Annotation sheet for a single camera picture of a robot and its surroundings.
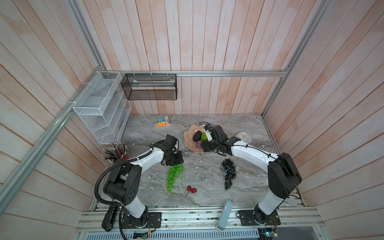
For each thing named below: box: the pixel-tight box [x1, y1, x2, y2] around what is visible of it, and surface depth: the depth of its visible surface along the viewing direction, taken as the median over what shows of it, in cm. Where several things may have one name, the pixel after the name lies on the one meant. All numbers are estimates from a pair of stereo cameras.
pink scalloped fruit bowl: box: [183, 124, 206, 153], surface depth 105 cm
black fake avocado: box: [192, 130, 202, 142], surface depth 104 cm
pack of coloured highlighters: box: [154, 115, 171, 127], surface depth 117 cm
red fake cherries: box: [184, 185, 197, 197], surface depth 83 cm
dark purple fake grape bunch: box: [222, 158, 237, 190], surface depth 87 cm
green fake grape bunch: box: [166, 164, 184, 194], surface depth 86 cm
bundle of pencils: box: [101, 142, 128, 163], surface depth 84 cm
